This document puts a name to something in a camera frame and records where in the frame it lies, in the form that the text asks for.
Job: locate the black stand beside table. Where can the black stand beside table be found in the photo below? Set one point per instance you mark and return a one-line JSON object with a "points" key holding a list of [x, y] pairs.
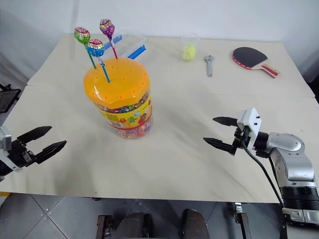
{"points": [[7, 95]]}

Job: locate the orange-lidded candy jar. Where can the orange-lidded candy jar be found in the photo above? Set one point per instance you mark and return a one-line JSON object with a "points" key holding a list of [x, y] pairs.
{"points": [[119, 99]]}

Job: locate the black table frame leg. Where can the black table frame leg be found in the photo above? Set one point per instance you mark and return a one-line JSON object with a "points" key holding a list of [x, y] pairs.
{"points": [[243, 220]]}

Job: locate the dark rounded left shape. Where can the dark rounded left shape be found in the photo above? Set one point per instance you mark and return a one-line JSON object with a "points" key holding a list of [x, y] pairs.
{"points": [[133, 225]]}

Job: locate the clear box with blue clips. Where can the clear box with blue clips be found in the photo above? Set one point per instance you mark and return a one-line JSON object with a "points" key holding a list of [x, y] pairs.
{"points": [[129, 44]]}

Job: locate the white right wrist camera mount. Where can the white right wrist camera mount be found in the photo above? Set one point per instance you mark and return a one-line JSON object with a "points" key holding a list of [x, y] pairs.
{"points": [[250, 124]]}

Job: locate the green wrapped lollipop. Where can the green wrapped lollipop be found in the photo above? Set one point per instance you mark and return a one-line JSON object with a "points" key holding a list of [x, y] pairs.
{"points": [[84, 41]]}

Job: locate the purple wrapped lollipop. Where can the purple wrapped lollipop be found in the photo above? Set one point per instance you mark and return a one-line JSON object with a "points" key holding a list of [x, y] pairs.
{"points": [[108, 32]]}

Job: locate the clear plastic cup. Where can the clear plastic cup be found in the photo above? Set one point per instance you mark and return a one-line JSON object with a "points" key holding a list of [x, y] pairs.
{"points": [[190, 48]]}

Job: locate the dark rounded shape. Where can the dark rounded shape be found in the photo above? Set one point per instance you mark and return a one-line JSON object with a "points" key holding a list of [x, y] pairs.
{"points": [[133, 225], [195, 224]]}

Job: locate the silver adjustable wrench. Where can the silver adjustable wrench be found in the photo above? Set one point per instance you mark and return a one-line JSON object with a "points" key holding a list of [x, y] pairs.
{"points": [[209, 65]]}

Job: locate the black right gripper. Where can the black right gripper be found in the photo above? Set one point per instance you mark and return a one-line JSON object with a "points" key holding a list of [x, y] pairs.
{"points": [[239, 140]]}

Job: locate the yellow tennis ball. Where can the yellow tennis ball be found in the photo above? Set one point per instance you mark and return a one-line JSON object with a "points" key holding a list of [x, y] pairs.
{"points": [[189, 51]]}

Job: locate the dark rounded right shape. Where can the dark rounded right shape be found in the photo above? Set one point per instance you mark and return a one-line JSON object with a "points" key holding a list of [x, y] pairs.
{"points": [[195, 224]]}

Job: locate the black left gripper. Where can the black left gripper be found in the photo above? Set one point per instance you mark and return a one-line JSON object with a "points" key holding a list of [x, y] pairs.
{"points": [[18, 152]]}

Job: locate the blue wrapped lollipop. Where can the blue wrapped lollipop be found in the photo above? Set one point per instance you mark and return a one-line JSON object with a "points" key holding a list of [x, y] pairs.
{"points": [[97, 53]]}

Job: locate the black red table tennis paddle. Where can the black red table tennis paddle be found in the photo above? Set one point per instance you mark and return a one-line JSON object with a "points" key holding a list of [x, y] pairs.
{"points": [[251, 59]]}

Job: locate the dark metal base bracket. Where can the dark metal base bracket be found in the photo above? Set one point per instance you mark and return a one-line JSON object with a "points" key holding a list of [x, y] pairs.
{"points": [[104, 226]]}

